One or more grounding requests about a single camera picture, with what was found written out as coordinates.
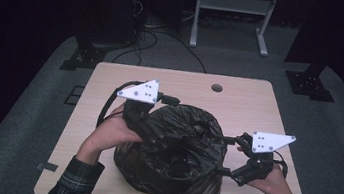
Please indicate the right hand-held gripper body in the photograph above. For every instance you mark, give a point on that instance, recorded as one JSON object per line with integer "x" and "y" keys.
{"x": 259, "y": 162}

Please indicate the person's left hand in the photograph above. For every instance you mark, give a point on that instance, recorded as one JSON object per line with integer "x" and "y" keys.
{"x": 107, "y": 135}

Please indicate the person's right hand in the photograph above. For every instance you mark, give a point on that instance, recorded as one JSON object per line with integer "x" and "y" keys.
{"x": 278, "y": 191}

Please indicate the black plastic garbage bag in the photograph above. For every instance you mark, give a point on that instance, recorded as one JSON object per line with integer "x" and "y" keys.
{"x": 165, "y": 180}

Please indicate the black tape floor marking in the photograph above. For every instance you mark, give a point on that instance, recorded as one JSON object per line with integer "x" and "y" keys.
{"x": 66, "y": 96}

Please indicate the black metal stand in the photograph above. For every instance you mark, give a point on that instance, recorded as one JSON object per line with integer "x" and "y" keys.
{"x": 84, "y": 57}
{"x": 309, "y": 83}

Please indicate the dark equipment cabinet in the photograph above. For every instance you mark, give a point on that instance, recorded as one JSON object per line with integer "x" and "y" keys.
{"x": 111, "y": 8}

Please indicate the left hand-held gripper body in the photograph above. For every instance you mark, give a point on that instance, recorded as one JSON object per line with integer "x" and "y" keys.
{"x": 138, "y": 116}

